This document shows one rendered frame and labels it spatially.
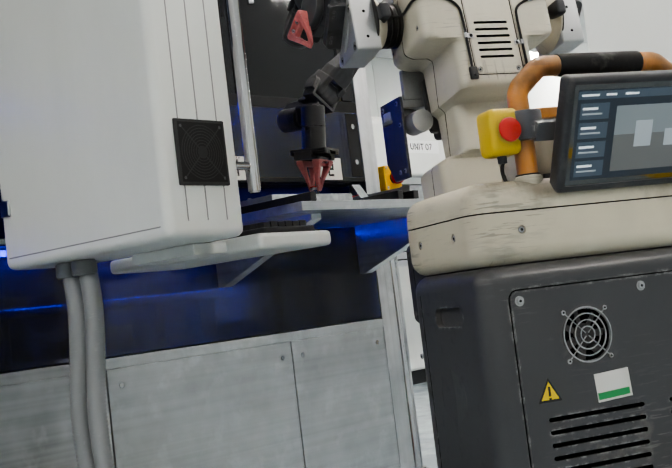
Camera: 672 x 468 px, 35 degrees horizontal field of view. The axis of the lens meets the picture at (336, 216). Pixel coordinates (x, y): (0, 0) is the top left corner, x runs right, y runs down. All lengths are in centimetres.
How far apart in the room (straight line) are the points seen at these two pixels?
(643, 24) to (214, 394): 225
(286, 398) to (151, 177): 101
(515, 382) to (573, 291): 17
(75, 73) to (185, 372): 81
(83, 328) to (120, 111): 45
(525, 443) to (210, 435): 111
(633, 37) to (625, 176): 244
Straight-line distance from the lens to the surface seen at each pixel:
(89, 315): 205
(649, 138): 167
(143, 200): 183
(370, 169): 299
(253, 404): 261
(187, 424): 248
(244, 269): 248
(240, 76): 198
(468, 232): 155
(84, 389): 209
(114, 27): 191
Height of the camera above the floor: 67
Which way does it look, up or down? 5 degrees up
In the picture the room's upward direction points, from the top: 7 degrees counter-clockwise
